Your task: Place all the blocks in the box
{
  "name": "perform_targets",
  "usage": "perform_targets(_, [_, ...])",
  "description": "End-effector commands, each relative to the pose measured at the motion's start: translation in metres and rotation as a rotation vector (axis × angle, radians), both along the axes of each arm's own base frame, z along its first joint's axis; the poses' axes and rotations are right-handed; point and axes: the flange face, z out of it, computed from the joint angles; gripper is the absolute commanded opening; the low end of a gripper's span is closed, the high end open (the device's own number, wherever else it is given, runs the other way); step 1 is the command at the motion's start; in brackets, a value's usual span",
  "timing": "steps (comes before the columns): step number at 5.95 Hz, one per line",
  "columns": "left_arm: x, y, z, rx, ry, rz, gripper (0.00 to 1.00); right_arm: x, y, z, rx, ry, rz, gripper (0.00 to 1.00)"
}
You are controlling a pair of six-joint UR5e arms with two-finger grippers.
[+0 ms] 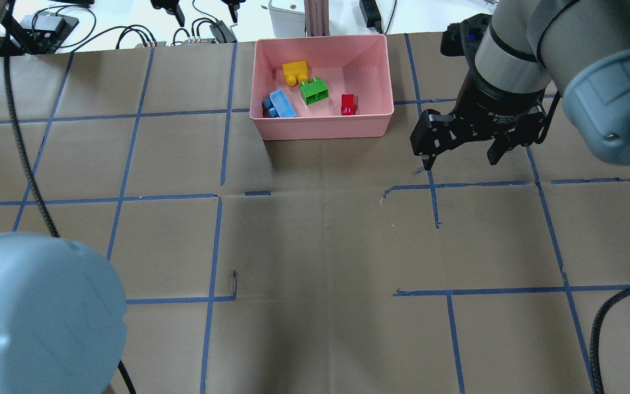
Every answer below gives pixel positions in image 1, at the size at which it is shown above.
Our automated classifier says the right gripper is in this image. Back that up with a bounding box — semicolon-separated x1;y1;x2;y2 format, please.
410;69;547;171

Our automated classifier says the yellow two-stud block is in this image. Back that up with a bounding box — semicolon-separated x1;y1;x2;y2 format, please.
282;60;310;87

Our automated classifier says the blue three-stud block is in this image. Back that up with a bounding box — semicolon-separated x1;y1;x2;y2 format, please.
262;89;298;119

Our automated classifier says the green two-stud block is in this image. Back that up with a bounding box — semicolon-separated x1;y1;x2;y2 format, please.
298;77;329;106

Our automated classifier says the red block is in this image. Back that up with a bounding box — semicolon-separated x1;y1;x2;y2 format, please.
340;93;357;115

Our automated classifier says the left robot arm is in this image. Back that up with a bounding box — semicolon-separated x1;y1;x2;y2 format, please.
0;1;238;393

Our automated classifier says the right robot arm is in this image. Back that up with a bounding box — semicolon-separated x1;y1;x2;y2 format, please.
410;1;630;170

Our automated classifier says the white square box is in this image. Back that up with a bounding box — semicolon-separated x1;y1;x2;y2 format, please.
267;1;307;38

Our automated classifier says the pink plastic box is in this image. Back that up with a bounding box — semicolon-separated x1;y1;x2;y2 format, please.
249;34;394;141

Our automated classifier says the black usb hub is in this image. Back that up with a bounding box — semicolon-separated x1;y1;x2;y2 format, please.
20;11;79;54

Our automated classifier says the black power adapter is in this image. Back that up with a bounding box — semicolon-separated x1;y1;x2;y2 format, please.
358;0;383;31

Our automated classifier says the aluminium frame post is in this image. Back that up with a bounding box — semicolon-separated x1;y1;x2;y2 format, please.
304;0;330;37

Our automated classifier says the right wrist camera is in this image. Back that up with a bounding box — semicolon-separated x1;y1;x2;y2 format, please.
440;14;492;57

